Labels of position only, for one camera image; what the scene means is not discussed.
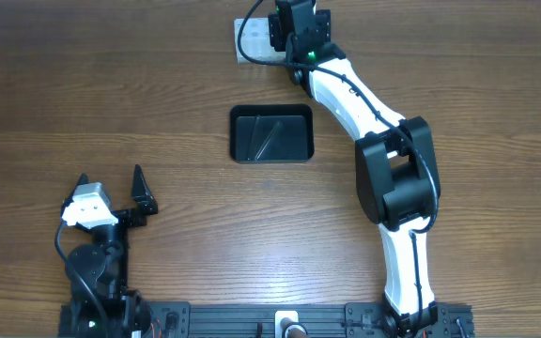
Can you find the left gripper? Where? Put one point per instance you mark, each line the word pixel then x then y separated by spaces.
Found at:
pixel 132 218

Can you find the mounting rail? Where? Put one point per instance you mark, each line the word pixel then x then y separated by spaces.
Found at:
pixel 233 321

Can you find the black tray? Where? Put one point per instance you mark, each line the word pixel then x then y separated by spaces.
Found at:
pixel 294 141

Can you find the white test tube rack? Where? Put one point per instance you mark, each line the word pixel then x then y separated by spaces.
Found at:
pixel 254 42

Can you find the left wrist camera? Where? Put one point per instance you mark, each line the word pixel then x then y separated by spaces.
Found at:
pixel 89 206

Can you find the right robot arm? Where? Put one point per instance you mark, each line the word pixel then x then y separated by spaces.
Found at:
pixel 402 188

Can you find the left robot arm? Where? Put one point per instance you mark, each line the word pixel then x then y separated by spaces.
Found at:
pixel 89 263

